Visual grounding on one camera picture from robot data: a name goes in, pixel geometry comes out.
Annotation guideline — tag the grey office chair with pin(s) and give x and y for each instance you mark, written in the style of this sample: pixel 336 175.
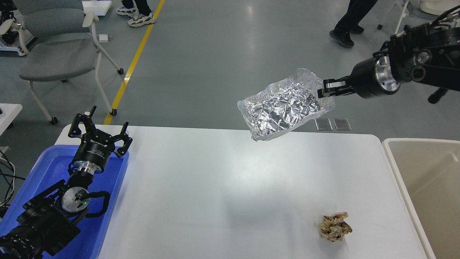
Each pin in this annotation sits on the grey office chair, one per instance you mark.
pixel 60 60

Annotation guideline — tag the metal floor plate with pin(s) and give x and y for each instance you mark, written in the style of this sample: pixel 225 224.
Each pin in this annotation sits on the metal floor plate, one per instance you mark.
pixel 323 124
pixel 342 124

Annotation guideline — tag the small white floor device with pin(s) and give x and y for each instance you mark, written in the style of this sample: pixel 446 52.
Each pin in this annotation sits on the small white floor device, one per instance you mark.
pixel 103 38

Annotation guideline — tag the aluminium foil tray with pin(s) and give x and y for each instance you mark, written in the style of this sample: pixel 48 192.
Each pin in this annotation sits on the aluminium foil tray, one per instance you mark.
pixel 285 105

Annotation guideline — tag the white chair on casters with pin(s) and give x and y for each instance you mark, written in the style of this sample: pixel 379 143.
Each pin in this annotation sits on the white chair on casters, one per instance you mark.
pixel 423 9

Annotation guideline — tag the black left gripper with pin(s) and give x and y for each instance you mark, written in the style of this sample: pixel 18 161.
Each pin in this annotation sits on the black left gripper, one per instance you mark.
pixel 96 145

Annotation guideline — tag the metal floor plate right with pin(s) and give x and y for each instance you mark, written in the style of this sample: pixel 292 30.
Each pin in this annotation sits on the metal floor plate right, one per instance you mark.
pixel 342 124

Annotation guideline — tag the blue plastic bin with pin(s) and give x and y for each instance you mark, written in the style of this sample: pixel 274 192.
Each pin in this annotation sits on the blue plastic bin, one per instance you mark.
pixel 52 166

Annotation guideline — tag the white side table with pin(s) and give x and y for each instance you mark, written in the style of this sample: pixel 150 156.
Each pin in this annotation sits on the white side table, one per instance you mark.
pixel 8 113

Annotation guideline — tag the crumpled brown paper ball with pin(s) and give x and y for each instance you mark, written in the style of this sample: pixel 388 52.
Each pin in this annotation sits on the crumpled brown paper ball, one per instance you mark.
pixel 333 228

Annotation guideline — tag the beige plastic bin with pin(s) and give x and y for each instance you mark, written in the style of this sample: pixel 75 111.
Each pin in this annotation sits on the beige plastic bin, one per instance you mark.
pixel 427 172

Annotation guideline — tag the metal floor plate left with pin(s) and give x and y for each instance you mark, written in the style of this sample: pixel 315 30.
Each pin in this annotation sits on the metal floor plate left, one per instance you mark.
pixel 323 124

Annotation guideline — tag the person in black clothes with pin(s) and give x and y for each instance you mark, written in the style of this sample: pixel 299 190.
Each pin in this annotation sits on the person in black clothes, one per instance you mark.
pixel 349 23

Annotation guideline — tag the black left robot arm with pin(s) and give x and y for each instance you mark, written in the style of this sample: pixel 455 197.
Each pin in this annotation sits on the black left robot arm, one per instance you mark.
pixel 49 221

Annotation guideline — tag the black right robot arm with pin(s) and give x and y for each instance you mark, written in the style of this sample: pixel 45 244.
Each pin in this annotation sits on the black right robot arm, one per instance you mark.
pixel 426 54

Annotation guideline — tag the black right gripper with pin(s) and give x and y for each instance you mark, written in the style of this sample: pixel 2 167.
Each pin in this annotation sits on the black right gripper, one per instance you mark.
pixel 369 79

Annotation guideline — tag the person with white sneakers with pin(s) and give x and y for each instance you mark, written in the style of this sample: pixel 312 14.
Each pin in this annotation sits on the person with white sneakers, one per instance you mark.
pixel 139 12

